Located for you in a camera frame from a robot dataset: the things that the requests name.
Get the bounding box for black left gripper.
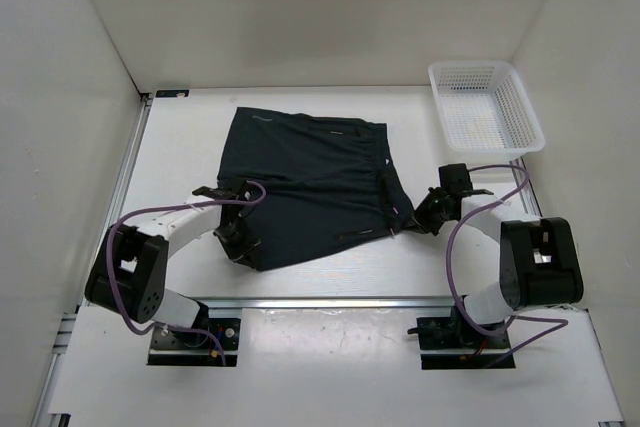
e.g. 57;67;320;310
213;216;259;267

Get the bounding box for dark navy shorts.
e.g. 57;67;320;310
217;107;413;271

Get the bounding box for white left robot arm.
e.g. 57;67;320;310
84;179;266;347

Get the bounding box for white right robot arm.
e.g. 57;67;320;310
413;187;584;347

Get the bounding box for white plastic mesh basket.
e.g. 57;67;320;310
428;60;545;164

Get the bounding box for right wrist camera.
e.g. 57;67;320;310
438;163;473;195

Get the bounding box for aluminium right side rail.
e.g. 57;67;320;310
510;158;542;217

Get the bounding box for aluminium rail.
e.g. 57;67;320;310
510;158;542;217
201;296;454;309
29;91;154;427

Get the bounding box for aluminium front rail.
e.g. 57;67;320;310
201;296;454;309

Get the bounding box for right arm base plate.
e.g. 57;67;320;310
407;316;516;371

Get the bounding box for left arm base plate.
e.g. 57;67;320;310
147;313;242;368

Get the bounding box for aluminium left side rail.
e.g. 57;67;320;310
29;91;154;427

